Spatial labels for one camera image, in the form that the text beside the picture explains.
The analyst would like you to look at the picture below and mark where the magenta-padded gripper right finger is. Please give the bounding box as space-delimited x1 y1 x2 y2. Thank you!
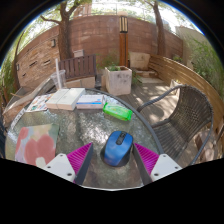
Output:
132 142 184 187

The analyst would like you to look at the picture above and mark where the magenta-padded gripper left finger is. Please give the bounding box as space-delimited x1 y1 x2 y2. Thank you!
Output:
41 142 94 186

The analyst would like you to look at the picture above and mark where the blue computer mouse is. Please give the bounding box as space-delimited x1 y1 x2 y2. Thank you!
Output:
99 130 134 168

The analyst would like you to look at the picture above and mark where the grey wicker armchair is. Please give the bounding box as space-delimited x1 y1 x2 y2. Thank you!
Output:
136 84 214 166

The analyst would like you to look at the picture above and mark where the white number plate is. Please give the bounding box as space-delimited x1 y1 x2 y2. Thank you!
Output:
9 108 26 133

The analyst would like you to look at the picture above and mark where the colourful printed magazine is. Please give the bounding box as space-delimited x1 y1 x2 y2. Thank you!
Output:
24 93 54 113

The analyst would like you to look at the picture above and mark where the blue and white flat box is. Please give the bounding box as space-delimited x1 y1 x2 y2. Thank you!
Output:
75 94 107 111

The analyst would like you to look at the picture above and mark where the green wet wipes pack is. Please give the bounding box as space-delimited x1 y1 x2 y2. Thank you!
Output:
102 101 134 122

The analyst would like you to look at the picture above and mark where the raised stone basin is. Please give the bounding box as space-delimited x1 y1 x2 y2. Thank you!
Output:
1 78 56 128

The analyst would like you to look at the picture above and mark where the small white planter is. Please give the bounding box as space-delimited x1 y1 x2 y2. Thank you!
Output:
169 79 183 96

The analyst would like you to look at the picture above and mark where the wooden slatted fence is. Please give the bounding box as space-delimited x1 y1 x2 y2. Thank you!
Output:
148 54 224 134

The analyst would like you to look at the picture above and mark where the white square concrete planter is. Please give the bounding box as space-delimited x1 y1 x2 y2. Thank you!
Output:
104 64 133 97

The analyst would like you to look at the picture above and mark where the dark wooden slatted chair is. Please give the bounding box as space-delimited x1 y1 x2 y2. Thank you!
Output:
58 54 103 89

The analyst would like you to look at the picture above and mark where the beige stone block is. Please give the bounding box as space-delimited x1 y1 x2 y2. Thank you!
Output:
129 51 151 71

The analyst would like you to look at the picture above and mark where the large forked tree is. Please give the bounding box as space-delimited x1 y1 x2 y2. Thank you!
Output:
39 0 91 61

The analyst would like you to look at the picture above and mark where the slim leaning tree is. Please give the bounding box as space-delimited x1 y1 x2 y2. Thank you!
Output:
146 0 168 58

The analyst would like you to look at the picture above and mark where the white wall utility box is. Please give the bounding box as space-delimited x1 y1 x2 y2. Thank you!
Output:
73 49 85 58

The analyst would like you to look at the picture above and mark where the tall wooden lamp post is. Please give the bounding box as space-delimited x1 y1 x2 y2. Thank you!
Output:
118 14 130 68

